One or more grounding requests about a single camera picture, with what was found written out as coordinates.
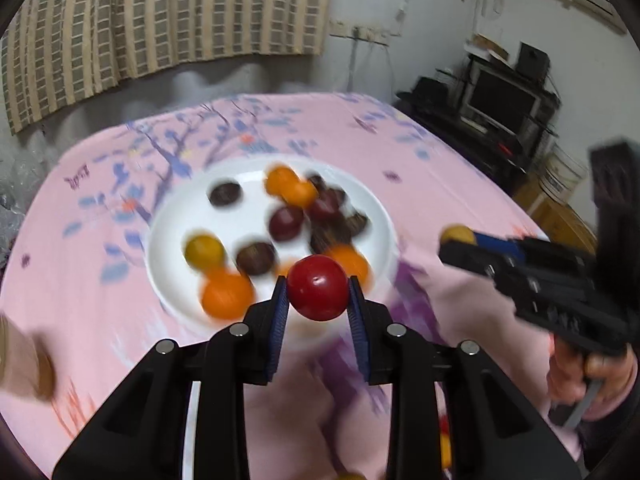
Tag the black hat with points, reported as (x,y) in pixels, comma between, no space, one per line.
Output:
(425,89)

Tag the plastic jar with cream lid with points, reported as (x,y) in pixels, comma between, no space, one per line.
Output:
(25,360)

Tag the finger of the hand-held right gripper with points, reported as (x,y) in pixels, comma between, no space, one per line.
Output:
(470,257)
(500,246)

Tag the white wall power strip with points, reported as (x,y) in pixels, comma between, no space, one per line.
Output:
(367,31)

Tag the white plastic bucket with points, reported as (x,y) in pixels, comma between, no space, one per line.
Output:
(565,175)

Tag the dark brown wrinkled fruit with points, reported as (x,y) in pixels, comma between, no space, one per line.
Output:
(357,222)
(317,181)
(327,234)

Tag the striped beige curtain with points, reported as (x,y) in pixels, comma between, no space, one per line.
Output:
(150,15)

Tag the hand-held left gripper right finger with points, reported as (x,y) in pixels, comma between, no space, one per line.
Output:
(359,332)

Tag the red plum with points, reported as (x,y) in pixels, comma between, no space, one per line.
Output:
(318,287)

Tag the computer monitor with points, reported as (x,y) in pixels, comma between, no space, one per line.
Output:
(500,100)

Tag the white oval plate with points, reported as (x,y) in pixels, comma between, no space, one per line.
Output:
(175,240)

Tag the dark red cherry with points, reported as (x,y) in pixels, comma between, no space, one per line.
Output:
(329,205)

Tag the black computer desk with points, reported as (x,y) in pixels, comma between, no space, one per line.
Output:
(480,145)

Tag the yellow oval fruit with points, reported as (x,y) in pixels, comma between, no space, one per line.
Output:
(352,476)

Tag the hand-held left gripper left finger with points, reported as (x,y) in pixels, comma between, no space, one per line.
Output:
(277,330)

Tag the flat cardboard box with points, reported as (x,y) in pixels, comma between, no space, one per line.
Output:
(491,45)

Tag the clear plastic bags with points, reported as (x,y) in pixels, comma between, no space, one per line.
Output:
(15,195)

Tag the person's right hand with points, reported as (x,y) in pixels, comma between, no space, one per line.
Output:
(615,380)

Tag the large dark purple plum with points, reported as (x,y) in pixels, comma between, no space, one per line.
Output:
(225,193)

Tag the pink deer print tablecloth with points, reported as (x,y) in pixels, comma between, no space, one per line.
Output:
(100,270)

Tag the black speaker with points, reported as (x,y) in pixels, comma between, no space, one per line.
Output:
(532,60)

